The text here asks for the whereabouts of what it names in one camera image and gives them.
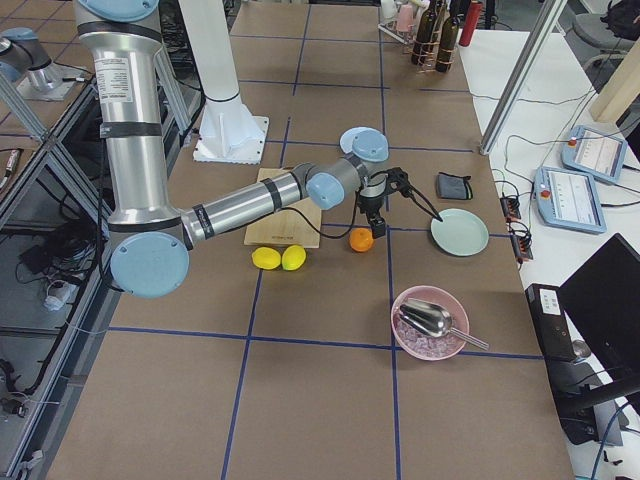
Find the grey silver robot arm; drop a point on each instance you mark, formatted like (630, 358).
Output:
(26, 63)
(150, 237)

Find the blue teach pendant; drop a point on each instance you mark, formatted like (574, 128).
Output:
(597, 153)
(568, 199)

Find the white wire cup rack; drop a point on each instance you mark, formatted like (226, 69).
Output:
(389, 10)

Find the pink plastic cup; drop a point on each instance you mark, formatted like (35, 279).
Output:
(405, 19)

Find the shiny metal scoop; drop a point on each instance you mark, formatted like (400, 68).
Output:
(435, 321)

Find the black computer monitor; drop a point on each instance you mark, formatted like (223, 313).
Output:
(601, 298)

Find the red cylindrical bottle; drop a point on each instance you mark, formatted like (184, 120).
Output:
(470, 22)

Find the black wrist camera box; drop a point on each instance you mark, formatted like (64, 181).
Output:
(397, 180)

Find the black box device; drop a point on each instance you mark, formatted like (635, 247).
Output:
(550, 323)

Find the dark green wine bottle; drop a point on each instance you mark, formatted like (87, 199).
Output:
(448, 38)
(424, 32)

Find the lower yellow lemon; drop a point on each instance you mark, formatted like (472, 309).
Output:
(266, 258)

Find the near blue teach pendant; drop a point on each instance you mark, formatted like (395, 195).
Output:
(568, 199)

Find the light blue plate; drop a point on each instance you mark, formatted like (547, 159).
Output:
(347, 138)

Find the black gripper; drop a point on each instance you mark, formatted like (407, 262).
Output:
(370, 205)

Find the far blue teach pendant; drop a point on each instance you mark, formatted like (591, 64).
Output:
(597, 153)

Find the copper wire bottle rack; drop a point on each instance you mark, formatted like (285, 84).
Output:
(435, 40)

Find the orange mandarin fruit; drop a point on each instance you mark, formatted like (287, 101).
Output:
(361, 240)

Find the yellow lemon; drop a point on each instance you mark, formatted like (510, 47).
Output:
(266, 258)
(293, 258)

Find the aluminium frame post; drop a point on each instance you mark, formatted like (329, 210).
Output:
(530, 52)

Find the pink bowl with ice cubes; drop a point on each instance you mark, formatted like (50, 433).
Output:
(423, 346)

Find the folded grey cloth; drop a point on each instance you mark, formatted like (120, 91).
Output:
(453, 187)

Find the upper yellow lemon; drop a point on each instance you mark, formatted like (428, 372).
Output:
(293, 258)

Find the bamboo cutting board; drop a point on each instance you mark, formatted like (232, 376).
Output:
(287, 228)

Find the pale green plate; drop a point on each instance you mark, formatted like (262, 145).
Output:
(460, 232)

